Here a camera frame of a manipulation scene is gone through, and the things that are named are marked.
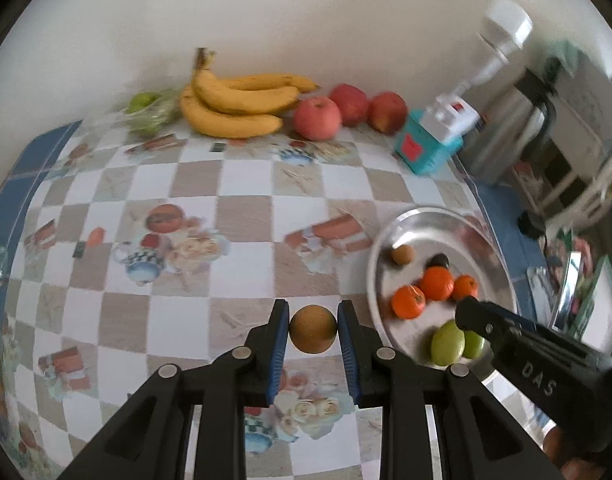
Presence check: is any round metal plate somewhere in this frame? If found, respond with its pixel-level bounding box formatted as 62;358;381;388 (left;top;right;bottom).
366;206;518;371

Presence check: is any small green mango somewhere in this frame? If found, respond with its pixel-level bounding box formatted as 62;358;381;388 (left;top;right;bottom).
463;330;485;359

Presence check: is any white chair frame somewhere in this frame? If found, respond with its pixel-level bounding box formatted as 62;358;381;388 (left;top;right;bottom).
536;142;612;231

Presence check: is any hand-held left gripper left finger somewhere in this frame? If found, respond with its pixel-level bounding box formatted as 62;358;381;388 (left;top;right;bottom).
56;299;291;480

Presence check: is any large green mango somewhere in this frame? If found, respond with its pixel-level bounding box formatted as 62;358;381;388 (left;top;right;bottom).
430;321;466;367

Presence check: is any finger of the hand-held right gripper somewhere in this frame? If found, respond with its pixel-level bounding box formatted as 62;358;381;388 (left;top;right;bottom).
455;296;532;356

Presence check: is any person's right hand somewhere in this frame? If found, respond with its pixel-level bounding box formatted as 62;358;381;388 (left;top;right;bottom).
543;425;612;480

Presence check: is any plastic bag of green fruit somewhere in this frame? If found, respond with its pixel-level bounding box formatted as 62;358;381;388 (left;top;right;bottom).
118;89;184;138

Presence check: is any red apple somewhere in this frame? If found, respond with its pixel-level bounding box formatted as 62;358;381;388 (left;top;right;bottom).
292;96;342;141
328;83;371;127
368;91;408;134

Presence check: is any white cardboard box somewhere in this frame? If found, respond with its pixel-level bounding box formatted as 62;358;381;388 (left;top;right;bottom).
551;50;612;176

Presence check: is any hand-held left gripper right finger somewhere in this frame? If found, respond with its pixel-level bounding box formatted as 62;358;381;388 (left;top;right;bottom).
337;300;567;480

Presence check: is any orange mandarin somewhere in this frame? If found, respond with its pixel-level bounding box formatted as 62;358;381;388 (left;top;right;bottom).
419;266;456;301
391;284;427;320
452;274;479;301

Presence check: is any checkered printed tablecloth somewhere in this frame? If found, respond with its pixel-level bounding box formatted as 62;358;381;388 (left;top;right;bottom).
0;120;537;480

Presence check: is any yellow banana bunch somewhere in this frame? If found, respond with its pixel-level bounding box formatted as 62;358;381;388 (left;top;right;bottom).
179;47;320;140

